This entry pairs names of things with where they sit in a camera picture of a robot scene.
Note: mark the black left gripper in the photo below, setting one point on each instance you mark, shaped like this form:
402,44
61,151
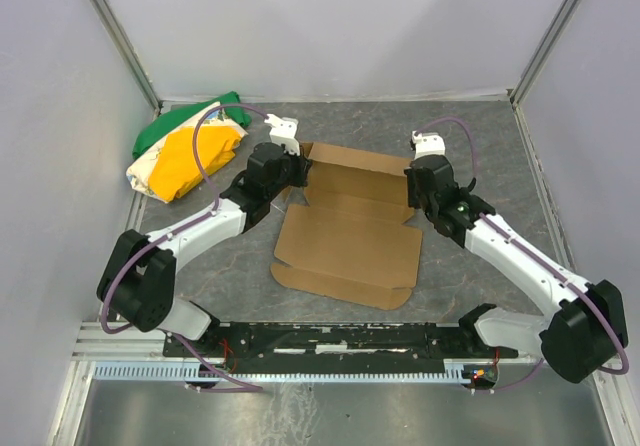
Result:
299,167

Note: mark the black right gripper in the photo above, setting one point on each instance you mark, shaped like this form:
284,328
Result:
417,186

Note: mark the brown cardboard box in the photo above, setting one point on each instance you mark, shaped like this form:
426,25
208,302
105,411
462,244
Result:
350,240

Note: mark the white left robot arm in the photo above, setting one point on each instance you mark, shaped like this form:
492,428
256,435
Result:
138,282

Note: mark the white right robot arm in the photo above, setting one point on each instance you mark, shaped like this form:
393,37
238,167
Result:
580,327

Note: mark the green yellow white cloth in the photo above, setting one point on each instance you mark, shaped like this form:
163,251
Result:
171,154

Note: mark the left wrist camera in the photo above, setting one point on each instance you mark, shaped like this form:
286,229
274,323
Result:
283,132

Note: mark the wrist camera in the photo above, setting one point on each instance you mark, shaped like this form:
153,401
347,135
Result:
427,144
283,132

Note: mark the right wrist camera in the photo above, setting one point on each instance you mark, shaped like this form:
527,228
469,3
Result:
427,144

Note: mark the light blue slotted cable duct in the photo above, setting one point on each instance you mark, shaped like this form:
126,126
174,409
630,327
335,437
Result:
193,372

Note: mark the aluminium frame rail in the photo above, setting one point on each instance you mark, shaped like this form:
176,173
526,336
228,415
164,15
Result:
94,345

